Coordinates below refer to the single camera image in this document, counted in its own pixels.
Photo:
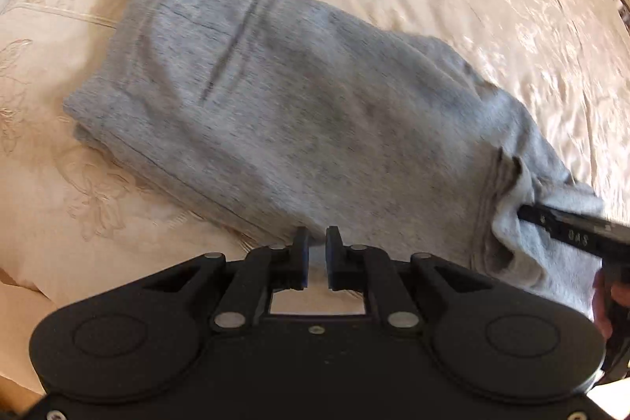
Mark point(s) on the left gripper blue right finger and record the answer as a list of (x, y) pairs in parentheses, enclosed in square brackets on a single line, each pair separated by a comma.
[(345, 267)]

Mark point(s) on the person right hand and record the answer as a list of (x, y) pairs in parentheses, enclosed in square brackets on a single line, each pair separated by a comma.
[(598, 304)]

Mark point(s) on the cream embroidered bedspread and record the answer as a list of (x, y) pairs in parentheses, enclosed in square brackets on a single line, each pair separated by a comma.
[(73, 223)]

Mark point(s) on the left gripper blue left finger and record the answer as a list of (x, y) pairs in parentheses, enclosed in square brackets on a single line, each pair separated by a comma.
[(289, 267)]

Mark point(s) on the grey speckled pants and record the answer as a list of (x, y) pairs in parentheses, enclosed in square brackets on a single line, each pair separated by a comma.
[(268, 115)]

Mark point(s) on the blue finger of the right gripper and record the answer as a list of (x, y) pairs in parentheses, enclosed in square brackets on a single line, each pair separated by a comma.
[(538, 215)]

